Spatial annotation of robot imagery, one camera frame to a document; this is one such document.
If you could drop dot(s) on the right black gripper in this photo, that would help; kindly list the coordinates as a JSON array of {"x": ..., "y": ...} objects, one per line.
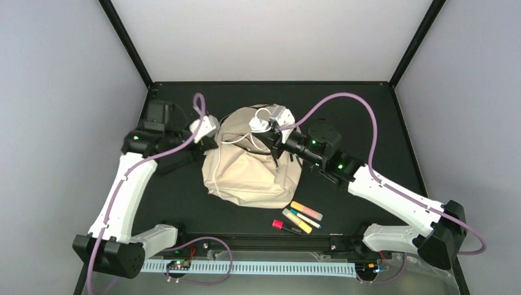
[{"x": 268, "y": 139}]

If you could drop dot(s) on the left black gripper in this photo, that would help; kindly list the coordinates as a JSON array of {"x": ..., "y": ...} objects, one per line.
[{"x": 201, "y": 146}]

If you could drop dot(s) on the beige canvas backpack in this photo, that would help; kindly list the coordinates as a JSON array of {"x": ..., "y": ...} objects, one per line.
[{"x": 264, "y": 181}]

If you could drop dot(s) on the orange pastel highlighter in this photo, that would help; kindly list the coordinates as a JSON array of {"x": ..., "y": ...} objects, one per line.
[{"x": 306, "y": 210}]

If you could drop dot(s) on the yellow highlighter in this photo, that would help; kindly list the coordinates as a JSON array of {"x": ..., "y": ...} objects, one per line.
[{"x": 297, "y": 221}]

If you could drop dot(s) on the pink black highlighter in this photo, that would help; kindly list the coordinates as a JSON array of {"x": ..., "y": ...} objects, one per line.
[{"x": 280, "y": 225}]

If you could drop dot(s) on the white charger with cable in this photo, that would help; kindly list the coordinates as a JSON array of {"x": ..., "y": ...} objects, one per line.
[{"x": 234, "y": 138}]

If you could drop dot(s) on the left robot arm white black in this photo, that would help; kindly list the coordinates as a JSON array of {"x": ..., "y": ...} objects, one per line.
[{"x": 109, "y": 246}]

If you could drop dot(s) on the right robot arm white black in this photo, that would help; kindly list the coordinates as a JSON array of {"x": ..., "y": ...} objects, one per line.
[{"x": 433, "y": 230}]

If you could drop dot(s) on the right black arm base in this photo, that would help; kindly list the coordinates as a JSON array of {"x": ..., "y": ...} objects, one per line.
[{"x": 368, "y": 263}]

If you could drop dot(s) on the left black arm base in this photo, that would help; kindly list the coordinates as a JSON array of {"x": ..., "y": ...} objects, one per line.
[{"x": 179, "y": 262}]

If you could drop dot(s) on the white teal marker pen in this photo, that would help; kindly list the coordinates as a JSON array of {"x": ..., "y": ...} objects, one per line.
[{"x": 305, "y": 218}]

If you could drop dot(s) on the light blue slotted cable duct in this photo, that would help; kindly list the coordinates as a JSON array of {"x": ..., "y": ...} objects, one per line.
[{"x": 326, "y": 269}]

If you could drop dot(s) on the black frame post left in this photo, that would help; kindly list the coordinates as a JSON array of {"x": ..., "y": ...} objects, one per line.
[{"x": 125, "y": 39}]

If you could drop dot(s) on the black frame post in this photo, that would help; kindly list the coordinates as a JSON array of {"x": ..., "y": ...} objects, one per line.
[
  {"x": 125, "y": 39},
  {"x": 421, "y": 32}
]

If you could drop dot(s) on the black frame post right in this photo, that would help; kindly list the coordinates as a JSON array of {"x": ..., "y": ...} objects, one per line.
[{"x": 421, "y": 32}]

